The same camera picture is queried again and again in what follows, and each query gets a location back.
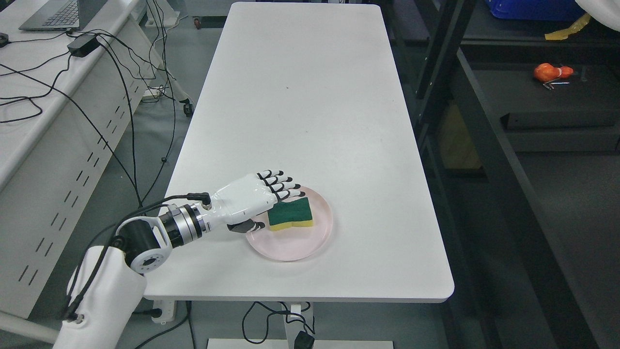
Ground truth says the white side desk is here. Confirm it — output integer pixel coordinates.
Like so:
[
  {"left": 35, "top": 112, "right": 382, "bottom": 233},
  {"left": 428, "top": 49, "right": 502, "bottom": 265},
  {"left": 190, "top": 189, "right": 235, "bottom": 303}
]
[{"left": 0, "top": 0, "right": 194, "bottom": 319}]

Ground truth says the blue plastic bin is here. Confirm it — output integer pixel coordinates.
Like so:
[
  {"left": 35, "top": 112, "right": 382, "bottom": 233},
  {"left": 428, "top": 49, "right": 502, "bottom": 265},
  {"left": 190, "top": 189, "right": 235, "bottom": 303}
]
[{"left": 483, "top": 0, "right": 585, "bottom": 21}]

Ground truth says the yellow tape strip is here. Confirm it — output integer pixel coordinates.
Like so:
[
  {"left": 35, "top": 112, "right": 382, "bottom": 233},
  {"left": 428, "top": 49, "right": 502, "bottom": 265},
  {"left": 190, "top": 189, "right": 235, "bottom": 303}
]
[{"left": 544, "top": 13, "right": 591, "bottom": 41}]

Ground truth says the black plug under table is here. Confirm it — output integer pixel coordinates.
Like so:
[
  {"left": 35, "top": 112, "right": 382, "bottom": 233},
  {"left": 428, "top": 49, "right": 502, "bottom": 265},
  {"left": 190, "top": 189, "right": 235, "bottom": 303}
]
[{"left": 293, "top": 331, "right": 315, "bottom": 349}]

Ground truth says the black power adapter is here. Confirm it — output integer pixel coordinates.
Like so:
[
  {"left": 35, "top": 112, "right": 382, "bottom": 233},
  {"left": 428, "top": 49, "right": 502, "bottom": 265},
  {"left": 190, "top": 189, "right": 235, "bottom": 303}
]
[{"left": 67, "top": 34, "right": 101, "bottom": 58}]

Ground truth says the black metal shelf rack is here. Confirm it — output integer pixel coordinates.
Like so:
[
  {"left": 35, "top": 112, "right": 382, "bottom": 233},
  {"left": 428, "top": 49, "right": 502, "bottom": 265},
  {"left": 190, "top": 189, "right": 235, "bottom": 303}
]
[{"left": 379, "top": 0, "right": 619, "bottom": 349}]

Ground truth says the white table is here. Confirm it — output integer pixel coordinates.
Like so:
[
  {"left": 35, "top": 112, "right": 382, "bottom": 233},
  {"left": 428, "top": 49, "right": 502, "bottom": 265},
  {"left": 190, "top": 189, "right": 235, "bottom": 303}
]
[{"left": 143, "top": 2, "right": 455, "bottom": 349}]

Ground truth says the grey laptop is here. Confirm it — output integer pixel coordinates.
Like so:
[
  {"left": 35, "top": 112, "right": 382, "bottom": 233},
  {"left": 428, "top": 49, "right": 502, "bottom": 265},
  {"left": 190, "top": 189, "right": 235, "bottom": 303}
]
[{"left": 18, "top": 0, "right": 107, "bottom": 32}]

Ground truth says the green yellow sponge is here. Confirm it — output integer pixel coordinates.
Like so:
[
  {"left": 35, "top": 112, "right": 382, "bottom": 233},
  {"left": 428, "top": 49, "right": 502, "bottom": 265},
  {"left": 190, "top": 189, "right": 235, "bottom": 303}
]
[{"left": 267, "top": 197, "right": 314, "bottom": 231}]

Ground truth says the orange toy object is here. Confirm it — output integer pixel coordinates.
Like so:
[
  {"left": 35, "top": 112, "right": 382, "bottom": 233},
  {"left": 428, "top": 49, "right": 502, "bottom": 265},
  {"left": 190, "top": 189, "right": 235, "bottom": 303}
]
[{"left": 533, "top": 63, "right": 575, "bottom": 82}]

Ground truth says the black cable on desk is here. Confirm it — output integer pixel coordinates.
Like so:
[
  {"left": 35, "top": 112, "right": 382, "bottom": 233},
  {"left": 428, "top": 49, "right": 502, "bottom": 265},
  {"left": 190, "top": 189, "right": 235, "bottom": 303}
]
[{"left": 0, "top": 30, "right": 146, "bottom": 202}]

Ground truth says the pink round plate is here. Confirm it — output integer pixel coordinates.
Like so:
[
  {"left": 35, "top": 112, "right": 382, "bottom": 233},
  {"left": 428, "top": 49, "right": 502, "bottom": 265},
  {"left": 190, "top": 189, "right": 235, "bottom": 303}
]
[{"left": 246, "top": 187, "right": 334, "bottom": 262}]

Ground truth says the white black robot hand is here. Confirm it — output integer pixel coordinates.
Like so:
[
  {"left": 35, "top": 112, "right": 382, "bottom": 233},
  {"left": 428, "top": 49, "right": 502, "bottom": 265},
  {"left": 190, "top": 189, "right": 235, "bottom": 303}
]
[{"left": 201, "top": 170, "right": 305, "bottom": 233}]

